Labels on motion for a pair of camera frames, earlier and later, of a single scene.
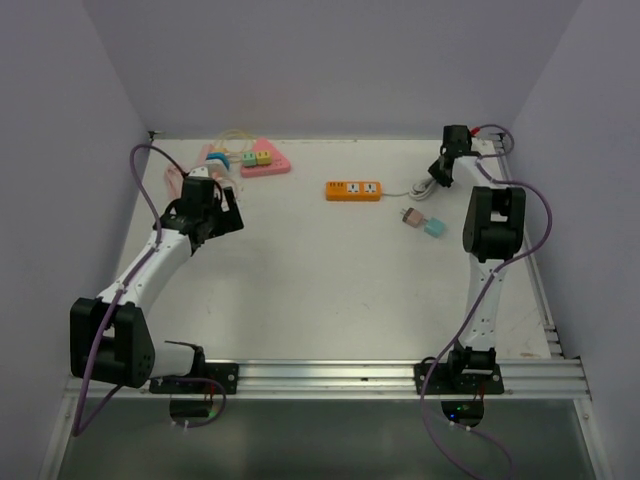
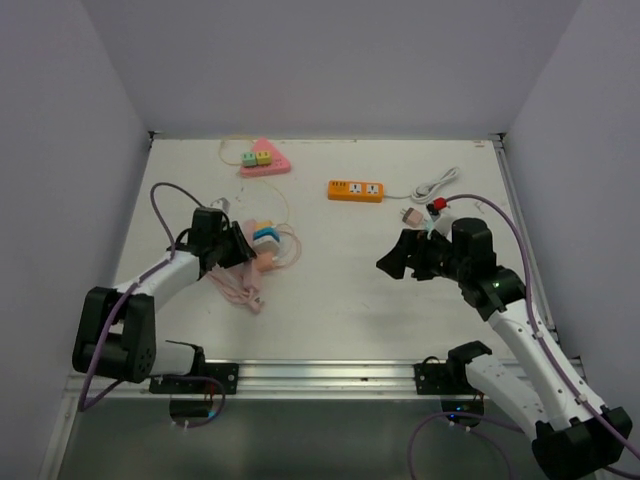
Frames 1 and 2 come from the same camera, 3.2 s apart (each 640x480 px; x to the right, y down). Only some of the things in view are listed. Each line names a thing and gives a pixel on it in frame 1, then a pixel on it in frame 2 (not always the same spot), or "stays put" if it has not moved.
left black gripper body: x=221 y=222 -> x=229 y=245
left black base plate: x=209 y=379 stays put
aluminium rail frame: x=521 y=378 stays put
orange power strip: x=353 y=191 stays put
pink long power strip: x=206 y=148 -> x=249 y=272
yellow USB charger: x=263 y=158 stays put
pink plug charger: x=413 y=217 stays put
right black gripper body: x=440 y=176 -> x=435 y=259
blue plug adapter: x=219 y=155 -> x=270 y=231
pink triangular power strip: x=278 y=165 stays put
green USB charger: x=249 y=159 stays put
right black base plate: x=440 y=381 stays put
